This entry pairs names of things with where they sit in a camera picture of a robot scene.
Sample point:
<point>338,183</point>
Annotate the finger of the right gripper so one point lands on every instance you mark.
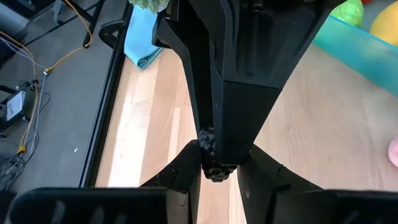
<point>245,118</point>
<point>199,77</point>

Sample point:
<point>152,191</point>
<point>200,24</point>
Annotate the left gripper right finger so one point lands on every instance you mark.
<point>295,205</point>

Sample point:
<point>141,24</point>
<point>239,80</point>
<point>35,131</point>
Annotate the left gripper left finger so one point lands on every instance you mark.
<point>124,205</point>

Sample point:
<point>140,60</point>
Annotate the dark toy blackberry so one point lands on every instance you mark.
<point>217,174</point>

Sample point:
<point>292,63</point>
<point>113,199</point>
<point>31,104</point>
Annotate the round green toy fruit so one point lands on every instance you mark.
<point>349,12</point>

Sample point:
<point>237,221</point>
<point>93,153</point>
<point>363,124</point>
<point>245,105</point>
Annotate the yellow toy lemon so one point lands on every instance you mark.
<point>387,25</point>

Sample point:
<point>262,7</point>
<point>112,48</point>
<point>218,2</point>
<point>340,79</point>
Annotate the blue cloth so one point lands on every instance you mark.
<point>140,37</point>

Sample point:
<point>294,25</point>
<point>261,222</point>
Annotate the spiky green artificial plant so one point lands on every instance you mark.
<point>149,4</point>

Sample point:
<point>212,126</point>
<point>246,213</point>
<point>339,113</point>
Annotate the pink toy peach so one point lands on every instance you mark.
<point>394,152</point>

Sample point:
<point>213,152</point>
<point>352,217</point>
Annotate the black metal stand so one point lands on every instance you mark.
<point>90,18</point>

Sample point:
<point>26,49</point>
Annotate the teal plastic cutting board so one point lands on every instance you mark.
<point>357,53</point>

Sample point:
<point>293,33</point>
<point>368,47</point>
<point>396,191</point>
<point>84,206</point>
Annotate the black power adapter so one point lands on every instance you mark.
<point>14,105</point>

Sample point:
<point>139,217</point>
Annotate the black aluminium table frame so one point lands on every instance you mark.
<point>102,109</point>

